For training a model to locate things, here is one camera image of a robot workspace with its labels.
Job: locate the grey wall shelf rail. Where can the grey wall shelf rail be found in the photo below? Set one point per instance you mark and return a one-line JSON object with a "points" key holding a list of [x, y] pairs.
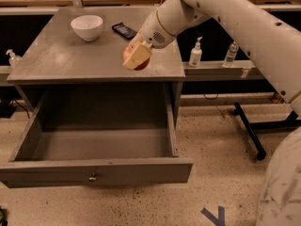
{"points": [[214, 71]]}

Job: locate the red apple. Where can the red apple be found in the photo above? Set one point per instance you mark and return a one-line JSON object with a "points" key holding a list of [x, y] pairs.
{"points": [[138, 60]]}

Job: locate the grey cabinet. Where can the grey cabinet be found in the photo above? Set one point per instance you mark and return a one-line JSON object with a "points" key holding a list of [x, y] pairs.
{"points": [[85, 82]]}

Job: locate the black metal stand base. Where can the black metal stand base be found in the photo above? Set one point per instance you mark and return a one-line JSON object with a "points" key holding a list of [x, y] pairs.
{"points": [[289, 124]]}

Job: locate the orange bottles under shelf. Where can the orange bottles under shelf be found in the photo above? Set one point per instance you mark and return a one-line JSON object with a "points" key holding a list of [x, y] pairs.
{"points": [[276, 98]]}

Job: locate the clear pump sanitizer bottle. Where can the clear pump sanitizer bottle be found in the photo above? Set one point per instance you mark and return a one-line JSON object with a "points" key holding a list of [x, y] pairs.
{"points": [[13, 58]]}

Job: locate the white ceramic bowl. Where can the white ceramic bowl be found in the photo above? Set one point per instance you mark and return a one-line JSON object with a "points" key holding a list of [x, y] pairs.
{"points": [[87, 27]]}

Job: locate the clear plastic water bottle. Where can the clear plastic water bottle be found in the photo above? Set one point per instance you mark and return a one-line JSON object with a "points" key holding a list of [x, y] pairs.
{"points": [[231, 54]]}

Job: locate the white pump lotion bottle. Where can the white pump lotion bottle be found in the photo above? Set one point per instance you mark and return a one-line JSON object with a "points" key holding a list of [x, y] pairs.
{"points": [[195, 54]]}

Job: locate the blue tape floor mark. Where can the blue tape floor mark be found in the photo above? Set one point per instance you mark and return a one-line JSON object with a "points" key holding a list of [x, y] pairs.
{"points": [[218, 220]]}

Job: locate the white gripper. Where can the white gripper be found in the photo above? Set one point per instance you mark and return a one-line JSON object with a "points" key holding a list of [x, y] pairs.
{"points": [[154, 29]]}

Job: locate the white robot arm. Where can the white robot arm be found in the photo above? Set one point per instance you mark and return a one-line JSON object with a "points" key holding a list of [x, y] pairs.
{"points": [[274, 47]]}

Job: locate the open grey top drawer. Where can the open grey top drawer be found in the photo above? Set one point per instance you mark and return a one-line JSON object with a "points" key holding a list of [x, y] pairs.
{"points": [[78, 139]]}

